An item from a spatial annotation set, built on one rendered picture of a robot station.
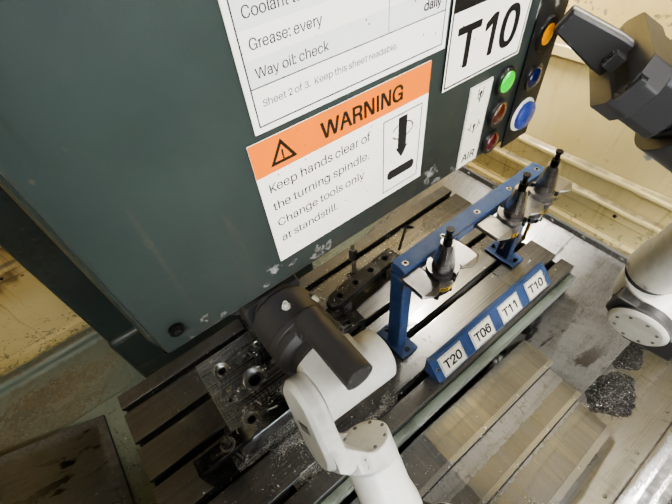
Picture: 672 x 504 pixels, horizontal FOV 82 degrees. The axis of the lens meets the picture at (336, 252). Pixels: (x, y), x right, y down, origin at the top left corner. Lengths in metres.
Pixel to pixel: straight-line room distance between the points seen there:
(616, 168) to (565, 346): 0.53
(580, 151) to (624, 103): 0.93
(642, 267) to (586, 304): 0.75
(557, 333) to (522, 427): 0.33
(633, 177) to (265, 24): 1.18
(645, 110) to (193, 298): 0.40
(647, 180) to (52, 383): 1.96
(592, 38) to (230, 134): 0.33
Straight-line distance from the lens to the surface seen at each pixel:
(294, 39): 0.23
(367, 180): 0.32
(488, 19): 0.36
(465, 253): 0.82
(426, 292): 0.75
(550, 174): 0.95
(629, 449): 1.36
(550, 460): 1.21
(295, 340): 0.45
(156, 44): 0.21
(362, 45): 0.27
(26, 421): 1.73
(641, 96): 0.41
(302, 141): 0.26
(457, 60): 0.34
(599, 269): 1.44
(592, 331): 1.38
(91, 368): 1.69
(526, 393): 1.25
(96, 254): 0.24
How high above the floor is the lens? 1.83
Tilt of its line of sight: 49 degrees down
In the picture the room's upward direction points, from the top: 7 degrees counter-clockwise
